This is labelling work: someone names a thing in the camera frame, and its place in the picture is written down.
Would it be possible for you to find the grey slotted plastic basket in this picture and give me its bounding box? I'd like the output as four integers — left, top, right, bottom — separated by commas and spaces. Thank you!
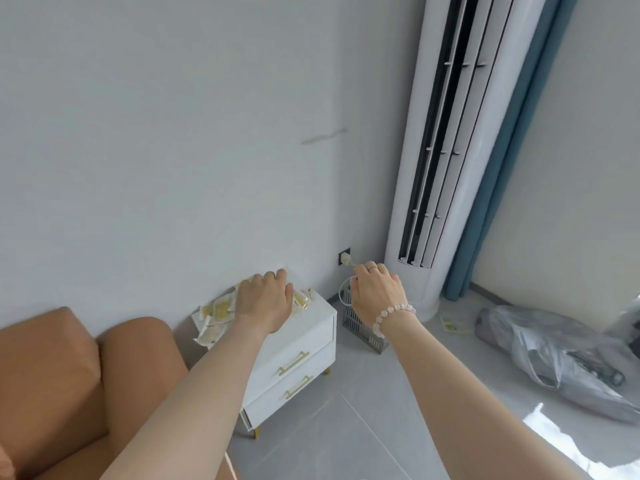
341, 277, 390, 355

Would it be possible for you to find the translucent plastic wrap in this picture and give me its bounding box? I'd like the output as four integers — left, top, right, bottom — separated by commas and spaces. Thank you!
606, 292, 640, 346

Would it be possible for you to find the white two-drawer nightstand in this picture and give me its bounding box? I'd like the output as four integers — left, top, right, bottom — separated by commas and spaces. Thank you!
192, 290, 339, 441

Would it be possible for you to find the blue curtain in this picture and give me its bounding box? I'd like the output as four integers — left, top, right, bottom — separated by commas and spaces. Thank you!
442, 0, 582, 302

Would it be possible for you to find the pale beaded bracelet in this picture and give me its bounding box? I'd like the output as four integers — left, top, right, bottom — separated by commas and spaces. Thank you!
372, 303, 418, 340

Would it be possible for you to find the grey plastic bag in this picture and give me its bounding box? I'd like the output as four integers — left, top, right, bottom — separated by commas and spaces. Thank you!
473, 304, 640, 426

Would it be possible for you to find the orange sofa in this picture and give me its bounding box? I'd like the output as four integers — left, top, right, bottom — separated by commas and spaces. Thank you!
0, 307, 237, 480

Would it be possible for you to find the person's right forearm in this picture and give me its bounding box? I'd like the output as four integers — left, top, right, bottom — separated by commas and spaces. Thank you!
384, 309, 577, 480

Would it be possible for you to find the white tower air conditioner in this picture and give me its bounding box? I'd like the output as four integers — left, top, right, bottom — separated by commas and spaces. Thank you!
383, 0, 552, 318

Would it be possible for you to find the person's left hand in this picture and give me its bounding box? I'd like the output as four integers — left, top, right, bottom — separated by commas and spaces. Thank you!
233, 270, 294, 336

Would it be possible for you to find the gold drawer handle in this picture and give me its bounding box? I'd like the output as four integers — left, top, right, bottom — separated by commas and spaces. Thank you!
284, 375, 315, 401
277, 351, 311, 377

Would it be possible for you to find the white power cable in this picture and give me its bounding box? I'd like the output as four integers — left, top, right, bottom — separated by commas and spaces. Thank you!
338, 263, 362, 306

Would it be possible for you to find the person's right hand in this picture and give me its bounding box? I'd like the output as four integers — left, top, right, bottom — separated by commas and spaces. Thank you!
349, 263, 415, 329

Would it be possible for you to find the small paper scrap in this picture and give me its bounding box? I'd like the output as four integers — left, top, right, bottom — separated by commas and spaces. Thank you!
439, 315, 469, 336

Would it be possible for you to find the person's left forearm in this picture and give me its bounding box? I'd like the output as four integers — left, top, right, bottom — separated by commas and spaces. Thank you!
99, 315, 288, 480

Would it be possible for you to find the pile of yellow white packets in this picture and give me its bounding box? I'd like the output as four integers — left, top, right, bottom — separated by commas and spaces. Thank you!
192, 268, 314, 350

